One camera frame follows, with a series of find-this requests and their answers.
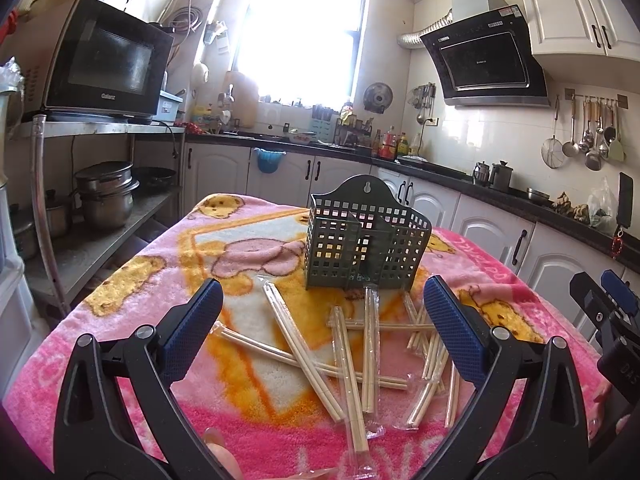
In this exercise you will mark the metal canister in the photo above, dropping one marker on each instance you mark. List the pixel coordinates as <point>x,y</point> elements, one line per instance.
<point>500,176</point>

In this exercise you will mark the steel stacked pots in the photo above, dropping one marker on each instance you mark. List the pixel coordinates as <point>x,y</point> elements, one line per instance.
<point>106,192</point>

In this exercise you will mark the metal kettle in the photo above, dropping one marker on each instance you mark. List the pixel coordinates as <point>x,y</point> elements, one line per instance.
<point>481,174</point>

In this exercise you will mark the chopsticks pair diagonal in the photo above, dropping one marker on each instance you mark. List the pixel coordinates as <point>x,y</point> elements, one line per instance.
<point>301,352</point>

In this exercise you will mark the metal shelf rack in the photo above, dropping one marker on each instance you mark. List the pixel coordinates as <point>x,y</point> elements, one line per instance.
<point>64,264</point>

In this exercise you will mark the black range hood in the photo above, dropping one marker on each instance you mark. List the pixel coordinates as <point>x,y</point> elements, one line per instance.
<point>487,60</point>

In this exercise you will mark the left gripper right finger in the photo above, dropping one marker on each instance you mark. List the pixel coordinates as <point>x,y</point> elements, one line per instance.
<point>526,418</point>

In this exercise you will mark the black microwave oven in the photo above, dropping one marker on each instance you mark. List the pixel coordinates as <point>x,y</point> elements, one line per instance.
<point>88,57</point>

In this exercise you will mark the black countertop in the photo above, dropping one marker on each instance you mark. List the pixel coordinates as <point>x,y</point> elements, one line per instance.
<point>514,201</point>

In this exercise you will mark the blue hanging towel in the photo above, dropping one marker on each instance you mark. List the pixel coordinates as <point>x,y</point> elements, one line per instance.
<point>268,162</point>

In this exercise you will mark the wall fan vent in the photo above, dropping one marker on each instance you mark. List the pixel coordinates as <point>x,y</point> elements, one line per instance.
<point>377,98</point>

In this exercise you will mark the person's left hand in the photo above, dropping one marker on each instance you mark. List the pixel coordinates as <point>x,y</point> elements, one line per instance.
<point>215,443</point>

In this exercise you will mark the dark green utensil basket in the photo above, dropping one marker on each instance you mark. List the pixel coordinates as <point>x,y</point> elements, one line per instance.
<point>360,235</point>

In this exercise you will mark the hanging strainer ladle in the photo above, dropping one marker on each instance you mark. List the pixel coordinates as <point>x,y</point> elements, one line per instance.
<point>551,149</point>

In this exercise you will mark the pink cartoon blanket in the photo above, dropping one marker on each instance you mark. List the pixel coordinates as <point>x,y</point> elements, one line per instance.
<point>270,417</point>

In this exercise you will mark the white upper cabinet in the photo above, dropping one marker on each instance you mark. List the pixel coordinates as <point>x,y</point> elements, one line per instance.
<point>587,27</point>

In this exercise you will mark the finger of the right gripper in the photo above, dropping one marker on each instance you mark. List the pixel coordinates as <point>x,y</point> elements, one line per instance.
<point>592,300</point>
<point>620,292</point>

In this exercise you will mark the blue plastic box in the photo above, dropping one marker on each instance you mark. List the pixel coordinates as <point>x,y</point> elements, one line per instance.
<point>167,107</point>

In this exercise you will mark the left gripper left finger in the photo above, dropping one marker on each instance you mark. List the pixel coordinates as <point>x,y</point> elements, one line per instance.
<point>94,437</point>

